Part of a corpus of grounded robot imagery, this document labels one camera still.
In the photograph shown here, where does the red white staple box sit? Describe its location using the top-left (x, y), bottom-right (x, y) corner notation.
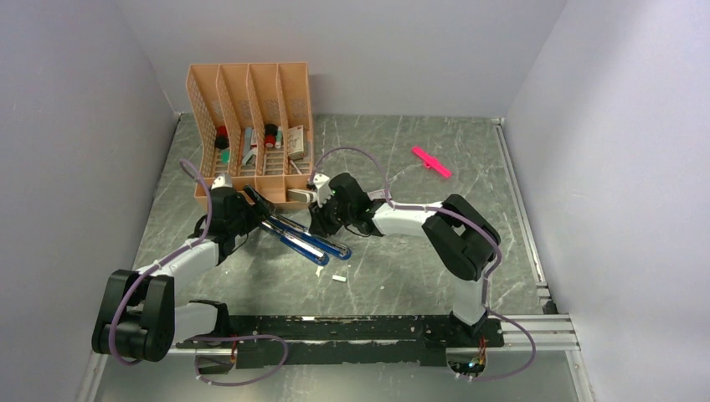
top-left (368, 188), bottom-right (388, 199)

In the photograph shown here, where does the red black bottle right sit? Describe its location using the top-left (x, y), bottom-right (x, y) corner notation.
top-left (264, 123), bottom-right (278, 148)

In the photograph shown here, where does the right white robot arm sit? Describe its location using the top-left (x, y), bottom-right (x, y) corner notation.
top-left (306, 173), bottom-right (502, 347)

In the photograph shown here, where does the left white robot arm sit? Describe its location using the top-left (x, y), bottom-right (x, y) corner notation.
top-left (91, 186), bottom-right (275, 365)

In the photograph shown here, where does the red black bottle left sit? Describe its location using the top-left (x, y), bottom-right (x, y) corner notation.
top-left (214, 126), bottom-right (229, 150)

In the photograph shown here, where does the white box in organizer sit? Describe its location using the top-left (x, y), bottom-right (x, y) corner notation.
top-left (286, 125), bottom-right (306, 160)

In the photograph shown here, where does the red black bottle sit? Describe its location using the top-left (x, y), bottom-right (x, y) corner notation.
top-left (264, 123), bottom-right (278, 148)
top-left (214, 126), bottom-right (229, 150)

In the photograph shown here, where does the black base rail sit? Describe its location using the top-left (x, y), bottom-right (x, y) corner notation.
top-left (178, 314), bottom-right (504, 369)

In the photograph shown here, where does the orange plastic desk organizer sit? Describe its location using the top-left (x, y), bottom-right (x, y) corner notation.
top-left (186, 62), bottom-right (315, 211)

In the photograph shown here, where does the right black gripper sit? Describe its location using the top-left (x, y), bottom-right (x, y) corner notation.
top-left (308, 193), bottom-right (355, 239)

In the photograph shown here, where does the white grey stapler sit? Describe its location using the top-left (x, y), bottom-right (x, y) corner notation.
top-left (286, 188), bottom-right (318, 204)

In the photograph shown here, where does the blue stapler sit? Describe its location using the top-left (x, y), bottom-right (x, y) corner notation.
top-left (260, 222), bottom-right (329, 266)
top-left (269, 214), bottom-right (352, 260)

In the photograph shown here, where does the pink plastic clip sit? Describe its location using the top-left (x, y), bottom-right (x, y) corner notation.
top-left (411, 146), bottom-right (452, 178)

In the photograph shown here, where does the grey stapler in organizer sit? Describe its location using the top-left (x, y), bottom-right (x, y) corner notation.
top-left (241, 127), bottom-right (258, 167)

